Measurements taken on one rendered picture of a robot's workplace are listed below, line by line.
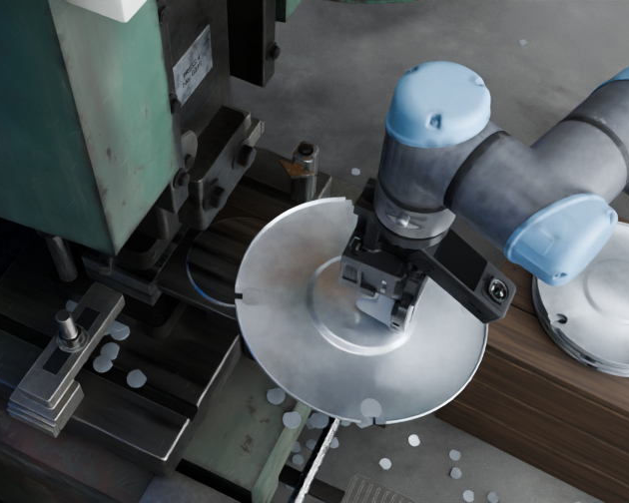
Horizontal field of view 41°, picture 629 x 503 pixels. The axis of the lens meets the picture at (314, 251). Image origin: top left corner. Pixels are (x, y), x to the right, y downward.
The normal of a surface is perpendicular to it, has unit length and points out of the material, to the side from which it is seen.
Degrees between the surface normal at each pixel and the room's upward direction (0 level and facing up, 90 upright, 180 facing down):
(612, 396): 0
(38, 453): 0
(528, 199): 30
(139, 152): 90
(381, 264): 0
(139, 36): 90
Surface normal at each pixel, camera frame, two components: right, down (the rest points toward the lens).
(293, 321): 0.18, -0.55
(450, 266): 0.49, -0.32
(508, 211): -0.55, 0.13
